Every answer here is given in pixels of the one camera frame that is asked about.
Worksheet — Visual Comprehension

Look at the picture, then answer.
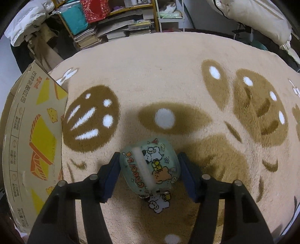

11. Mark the stack of books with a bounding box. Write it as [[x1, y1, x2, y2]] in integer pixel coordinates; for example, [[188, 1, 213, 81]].
[[73, 25, 102, 50]]

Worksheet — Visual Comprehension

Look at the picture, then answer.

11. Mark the green cartoon earbuds case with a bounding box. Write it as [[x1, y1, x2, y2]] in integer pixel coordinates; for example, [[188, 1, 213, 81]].
[[119, 138, 181, 214]]

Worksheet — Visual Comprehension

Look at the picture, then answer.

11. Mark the teal bag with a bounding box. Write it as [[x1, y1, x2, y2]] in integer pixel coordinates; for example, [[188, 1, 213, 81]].
[[59, 1, 89, 36]]

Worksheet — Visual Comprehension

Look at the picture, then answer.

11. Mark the white rolling cart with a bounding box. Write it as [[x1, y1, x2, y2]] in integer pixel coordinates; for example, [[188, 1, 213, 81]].
[[154, 1, 185, 32]]

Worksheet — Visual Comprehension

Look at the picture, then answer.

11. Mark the beige hanging trench coat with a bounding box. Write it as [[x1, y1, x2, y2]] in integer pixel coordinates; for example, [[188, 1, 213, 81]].
[[27, 23, 63, 72]]

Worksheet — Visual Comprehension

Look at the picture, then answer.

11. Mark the brown cardboard box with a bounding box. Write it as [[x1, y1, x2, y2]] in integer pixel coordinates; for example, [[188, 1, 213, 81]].
[[2, 62, 68, 233]]

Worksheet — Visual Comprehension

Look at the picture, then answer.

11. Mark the white puffer jacket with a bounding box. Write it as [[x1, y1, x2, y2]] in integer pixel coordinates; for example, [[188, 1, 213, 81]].
[[4, 0, 54, 47]]

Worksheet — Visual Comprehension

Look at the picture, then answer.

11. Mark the wooden bookshelf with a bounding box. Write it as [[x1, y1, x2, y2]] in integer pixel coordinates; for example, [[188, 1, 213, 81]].
[[51, 1, 159, 50]]

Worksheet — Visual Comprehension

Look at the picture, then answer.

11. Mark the red patterned gift bag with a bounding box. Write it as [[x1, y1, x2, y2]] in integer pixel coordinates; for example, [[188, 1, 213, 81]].
[[80, 0, 111, 24]]

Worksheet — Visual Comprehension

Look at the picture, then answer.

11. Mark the beige floral patterned rug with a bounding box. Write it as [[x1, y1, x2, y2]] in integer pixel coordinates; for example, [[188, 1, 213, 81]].
[[51, 32, 299, 243]]

